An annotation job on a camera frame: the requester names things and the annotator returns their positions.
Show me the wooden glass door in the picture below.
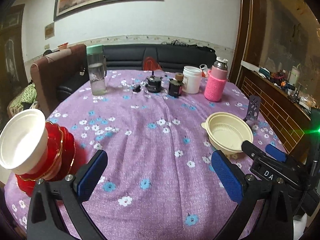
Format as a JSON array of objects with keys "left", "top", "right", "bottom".
[{"left": 1, "top": 4, "right": 28, "bottom": 124}]

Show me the cream plastic bowl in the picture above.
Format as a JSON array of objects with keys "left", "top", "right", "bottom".
[{"left": 201, "top": 112, "right": 253, "bottom": 156}]

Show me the pink knit sleeve bottle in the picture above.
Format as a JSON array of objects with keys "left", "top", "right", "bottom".
[{"left": 204, "top": 57, "right": 228, "bottom": 102}]

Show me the white deep bowl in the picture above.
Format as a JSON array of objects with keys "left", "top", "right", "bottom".
[{"left": 1, "top": 109, "right": 48, "bottom": 175}]

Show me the dark jar with cork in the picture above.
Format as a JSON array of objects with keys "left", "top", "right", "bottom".
[{"left": 168, "top": 73, "right": 184, "bottom": 98}]

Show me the small yellow wall notice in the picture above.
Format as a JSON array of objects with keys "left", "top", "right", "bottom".
[{"left": 44, "top": 22, "right": 55, "bottom": 40}]

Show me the brown armchair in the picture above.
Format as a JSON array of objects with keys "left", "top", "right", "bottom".
[{"left": 30, "top": 44, "right": 86, "bottom": 117}]

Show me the black leather sofa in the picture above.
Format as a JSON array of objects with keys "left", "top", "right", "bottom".
[{"left": 56, "top": 43, "right": 216, "bottom": 102}]

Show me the grey phone stand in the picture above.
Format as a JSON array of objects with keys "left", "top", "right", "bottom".
[{"left": 244, "top": 95, "right": 261, "bottom": 122}]

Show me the black round tin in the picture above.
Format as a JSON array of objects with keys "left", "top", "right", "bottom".
[{"left": 145, "top": 70, "right": 163, "bottom": 93}]

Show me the clear green-lid water bottle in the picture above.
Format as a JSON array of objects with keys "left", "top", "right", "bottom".
[{"left": 86, "top": 45, "right": 106, "bottom": 96}]

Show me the green patterned cloth pile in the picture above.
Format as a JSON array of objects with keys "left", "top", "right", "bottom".
[{"left": 7, "top": 82, "right": 40, "bottom": 118}]

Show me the stack of red plates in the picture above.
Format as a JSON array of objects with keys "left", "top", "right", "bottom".
[{"left": 16, "top": 121, "right": 87, "bottom": 196}]

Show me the small black charger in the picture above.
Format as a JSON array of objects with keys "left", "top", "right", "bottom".
[{"left": 132, "top": 85, "right": 141, "bottom": 93}]

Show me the red plastic bag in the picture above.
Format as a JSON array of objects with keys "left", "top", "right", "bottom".
[{"left": 143, "top": 57, "right": 162, "bottom": 71}]

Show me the brown brick-pattern cabinet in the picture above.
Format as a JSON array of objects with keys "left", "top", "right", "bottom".
[{"left": 237, "top": 68, "right": 310, "bottom": 159}]

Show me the white plastic jar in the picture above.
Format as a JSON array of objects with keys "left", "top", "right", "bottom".
[{"left": 183, "top": 66, "right": 202, "bottom": 94}]

